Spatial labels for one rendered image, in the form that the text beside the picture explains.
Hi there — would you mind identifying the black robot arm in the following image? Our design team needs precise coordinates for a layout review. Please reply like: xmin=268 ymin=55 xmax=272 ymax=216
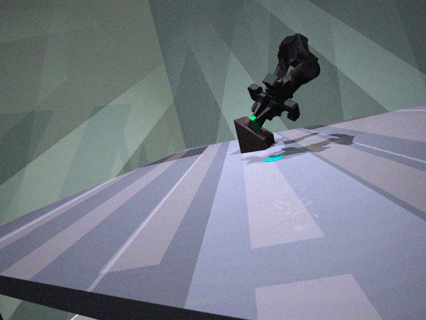
xmin=263 ymin=33 xmax=320 ymax=98

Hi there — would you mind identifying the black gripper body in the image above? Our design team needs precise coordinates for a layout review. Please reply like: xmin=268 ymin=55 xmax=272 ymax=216
xmin=248 ymin=82 xmax=300 ymax=121

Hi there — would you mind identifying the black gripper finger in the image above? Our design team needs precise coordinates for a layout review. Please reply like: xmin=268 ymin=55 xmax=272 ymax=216
xmin=256 ymin=100 xmax=281 ymax=122
xmin=253 ymin=94 xmax=267 ymax=117

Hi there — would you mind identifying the green rectangular post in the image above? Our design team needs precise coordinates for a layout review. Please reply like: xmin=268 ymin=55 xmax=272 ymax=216
xmin=249 ymin=116 xmax=261 ymax=134

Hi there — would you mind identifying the cyan circle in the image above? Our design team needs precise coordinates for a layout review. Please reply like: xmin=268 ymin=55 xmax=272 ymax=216
xmin=264 ymin=156 xmax=284 ymax=162

